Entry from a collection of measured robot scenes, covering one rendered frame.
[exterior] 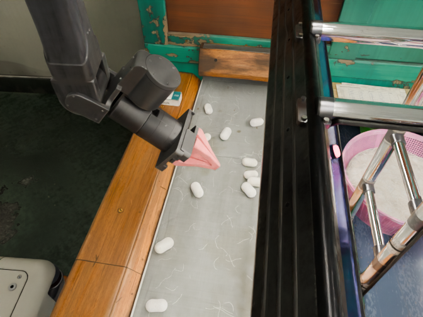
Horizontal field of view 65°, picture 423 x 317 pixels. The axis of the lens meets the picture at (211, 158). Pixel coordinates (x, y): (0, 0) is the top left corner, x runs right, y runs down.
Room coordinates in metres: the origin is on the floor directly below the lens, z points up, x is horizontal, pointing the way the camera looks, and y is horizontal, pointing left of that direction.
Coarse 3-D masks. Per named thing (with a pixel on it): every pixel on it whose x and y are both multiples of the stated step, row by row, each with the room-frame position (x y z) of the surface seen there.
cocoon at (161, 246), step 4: (164, 240) 0.29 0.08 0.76; (168, 240) 0.29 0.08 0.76; (172, 240) 0.29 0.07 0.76; (156, 244) 0.28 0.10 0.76; (160, 244) 0.28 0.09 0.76; (164, 244) 0.28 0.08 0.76; (168, 244) 0.28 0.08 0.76; (172, 244) 0.28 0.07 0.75; (156, 248) 0.27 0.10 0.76; (160, 248) 0.27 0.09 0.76; (164, 248) 0.27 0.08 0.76; (168, 248) 0.28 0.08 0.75; (160, 252) 0.27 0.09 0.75
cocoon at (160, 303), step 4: (152, 300) 0.18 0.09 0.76; (156, 300) 0.18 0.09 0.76; (160, 300) 0.18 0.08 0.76; (164, 300) 0.18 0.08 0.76; (148, 304) 0.18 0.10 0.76; (152, 304) 0.17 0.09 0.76; (156, 304) 0.17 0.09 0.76; (160, 304) 0.17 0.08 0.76; (164, 304) 0.18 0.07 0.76; (148, 308) 0.17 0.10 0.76; (152, 308) 0.17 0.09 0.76; (156, 308) 0.17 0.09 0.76; (160, 308) 0.17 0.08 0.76; (164, 308) 0.17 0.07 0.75
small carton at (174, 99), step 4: (172, 92) 0.69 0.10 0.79; (176, 92) 0.69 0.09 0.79; (180, 92) 0.69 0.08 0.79; (172, 96) 0.67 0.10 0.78; (176, 96) 0.67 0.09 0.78; (180, 96) 0.68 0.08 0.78; (168, 100) 0.66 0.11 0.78; (172, 100) 0.66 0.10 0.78; (176, 100) 0.66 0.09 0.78; (180, 100) 0.67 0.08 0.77; (164, 104) 0.66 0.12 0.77; (168, 104) 0.66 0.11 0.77; (172, 104) 0.66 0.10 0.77; (176, 104) 0.66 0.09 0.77
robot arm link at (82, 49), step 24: (48, 0) 0.36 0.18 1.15; (72, 0) 0.37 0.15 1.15; (48, 24) 0.37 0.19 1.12; (72, 24) 0.37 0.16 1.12; (48, 48) 0.37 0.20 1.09; (72, 48) 0.37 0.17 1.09; (96, 48) 0.40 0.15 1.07; (72, 72) 0.36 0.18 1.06; (96, 72) 0.38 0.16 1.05; (96, 96) 0.37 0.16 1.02
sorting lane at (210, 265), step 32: (224, 96) 0.73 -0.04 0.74; (256, 96) 0.73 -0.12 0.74; (256, 128) 0.60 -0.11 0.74; (224, 160) 0.50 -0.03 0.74; (192, 192) 0.41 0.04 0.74; (224, 192) 0.41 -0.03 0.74; (256, 192) 0.41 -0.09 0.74; (160, 224) 0.33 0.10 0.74; (192, 224) 0.33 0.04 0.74; (224, 224) 0.33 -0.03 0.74; (256, 224) 0.33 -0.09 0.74; (160, 256) 0.27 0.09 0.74; (192, 256) 0.27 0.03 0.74; (224, 256) 0.27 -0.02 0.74; (160, 288) 0.21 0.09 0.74; (192, 288) 0.21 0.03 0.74; (224, 288) 0.21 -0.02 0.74
